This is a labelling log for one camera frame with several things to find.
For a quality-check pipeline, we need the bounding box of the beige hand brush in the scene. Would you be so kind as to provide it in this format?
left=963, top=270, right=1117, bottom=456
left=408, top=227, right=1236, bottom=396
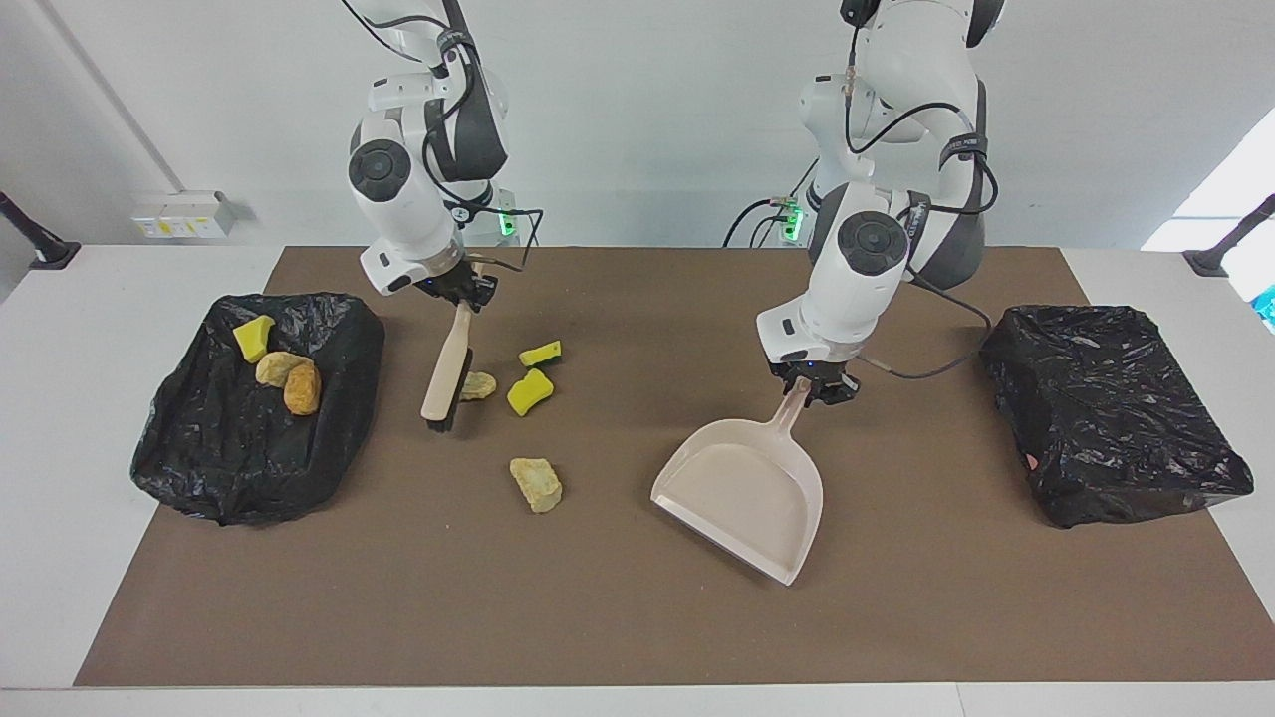
left=420, top=264, right=486, bottom=434

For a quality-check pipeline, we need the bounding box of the curved yellow sponge piece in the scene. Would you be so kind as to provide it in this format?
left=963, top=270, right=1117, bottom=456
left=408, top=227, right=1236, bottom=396
left=507, top=368, right=555, bottom=417

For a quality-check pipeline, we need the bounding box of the beige plastic dustpan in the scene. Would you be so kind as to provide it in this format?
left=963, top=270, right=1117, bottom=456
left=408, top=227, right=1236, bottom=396
left=650, top=376, right=825, bottom=587

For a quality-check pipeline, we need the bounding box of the orange-brown sponge lump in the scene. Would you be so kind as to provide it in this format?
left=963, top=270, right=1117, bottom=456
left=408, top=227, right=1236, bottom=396
left=284, top=360, right=323, bottom=416

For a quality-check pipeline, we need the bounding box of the large beige sponge chunk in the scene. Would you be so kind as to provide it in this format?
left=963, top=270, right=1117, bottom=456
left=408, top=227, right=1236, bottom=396
left=510, top=457, right=563, bottom=514

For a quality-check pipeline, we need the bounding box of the pale beige sponge chunk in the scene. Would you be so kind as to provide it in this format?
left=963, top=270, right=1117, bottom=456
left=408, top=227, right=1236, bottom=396
left=255, top=351, right=305, bottom=388

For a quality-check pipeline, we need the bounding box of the yellow sponge wedge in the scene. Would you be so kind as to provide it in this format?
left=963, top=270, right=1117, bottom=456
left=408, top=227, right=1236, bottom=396
left=233, top=315, right=277, bottom=363

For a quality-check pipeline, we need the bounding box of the black bag-lined bin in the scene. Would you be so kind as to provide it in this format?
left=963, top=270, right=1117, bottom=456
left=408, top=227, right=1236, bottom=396
left=978, top=305, right=1255, bottom=529
left=130, top=292, right=386, bottom=527

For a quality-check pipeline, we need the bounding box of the brown table mat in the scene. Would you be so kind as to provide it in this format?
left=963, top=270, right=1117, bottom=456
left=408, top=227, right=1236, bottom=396
left=75, top=246, right=1275, bottom=688

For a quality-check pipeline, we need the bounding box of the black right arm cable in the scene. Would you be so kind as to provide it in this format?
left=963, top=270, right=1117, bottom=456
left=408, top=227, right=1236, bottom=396
left=344, top=0, right=545, bottom=275

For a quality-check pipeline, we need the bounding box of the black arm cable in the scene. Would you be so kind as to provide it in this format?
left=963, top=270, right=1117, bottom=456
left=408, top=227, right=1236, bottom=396
left=344, top=0, right=545, bottom=275
left=842, top=20, right=999, bottom=382

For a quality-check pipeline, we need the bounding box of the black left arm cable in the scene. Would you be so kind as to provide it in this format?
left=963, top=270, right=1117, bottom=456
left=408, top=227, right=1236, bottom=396
left=842, top=20, right=999, bottom=382

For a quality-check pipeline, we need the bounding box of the black base cable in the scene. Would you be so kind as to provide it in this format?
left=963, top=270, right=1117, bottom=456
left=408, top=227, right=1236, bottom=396
left=722, top=149, right=823, bottom=248

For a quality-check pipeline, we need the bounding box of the white wall socket box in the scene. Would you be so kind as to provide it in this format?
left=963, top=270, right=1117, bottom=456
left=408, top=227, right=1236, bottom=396
left=132, top=191, right=237, bottom=240

